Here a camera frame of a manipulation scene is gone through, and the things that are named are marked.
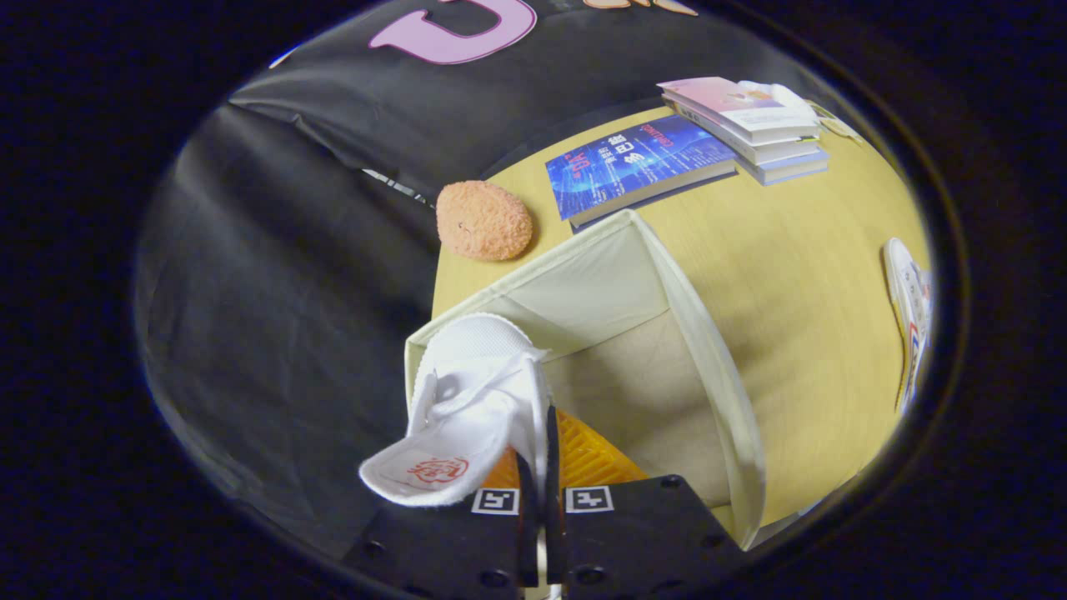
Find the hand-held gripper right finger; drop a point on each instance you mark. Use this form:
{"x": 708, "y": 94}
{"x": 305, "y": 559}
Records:
{"x": 642, "y": 542}

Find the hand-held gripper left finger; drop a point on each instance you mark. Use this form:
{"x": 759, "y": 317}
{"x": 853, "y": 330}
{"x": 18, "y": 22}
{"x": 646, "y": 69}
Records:
{"x": 450, "y": 550}

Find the white shoe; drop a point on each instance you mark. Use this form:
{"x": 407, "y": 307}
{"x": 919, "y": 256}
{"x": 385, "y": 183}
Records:
{"x": 910, "y": 333}
{"x": 479, "y": 392}

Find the cream fabric storage box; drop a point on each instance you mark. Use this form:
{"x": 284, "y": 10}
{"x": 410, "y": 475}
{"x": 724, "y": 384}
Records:
{"x": 617, "y": 300}

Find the orange fuzzy sponge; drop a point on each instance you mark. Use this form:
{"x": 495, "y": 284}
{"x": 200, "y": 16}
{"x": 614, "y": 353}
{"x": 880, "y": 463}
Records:
{"x": 485, "y": 221}

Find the dark blue printed book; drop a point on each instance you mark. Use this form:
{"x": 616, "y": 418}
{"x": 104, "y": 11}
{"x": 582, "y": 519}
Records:
{"x": 638, "y": 162}

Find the grey-blue cover book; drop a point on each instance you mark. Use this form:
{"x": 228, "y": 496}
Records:
{"x": 796, "y": 169}

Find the white cover book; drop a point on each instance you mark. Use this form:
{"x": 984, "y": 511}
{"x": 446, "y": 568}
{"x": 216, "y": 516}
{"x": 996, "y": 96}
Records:
{"x": 788, "y": 150}

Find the pink cover book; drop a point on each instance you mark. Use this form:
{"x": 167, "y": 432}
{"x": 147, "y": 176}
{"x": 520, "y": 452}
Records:
{"x": 733, "y": 104}

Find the small compartment tray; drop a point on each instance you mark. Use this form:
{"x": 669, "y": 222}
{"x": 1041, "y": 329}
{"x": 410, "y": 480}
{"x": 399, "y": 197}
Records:
{"x": 838, "y": 125}

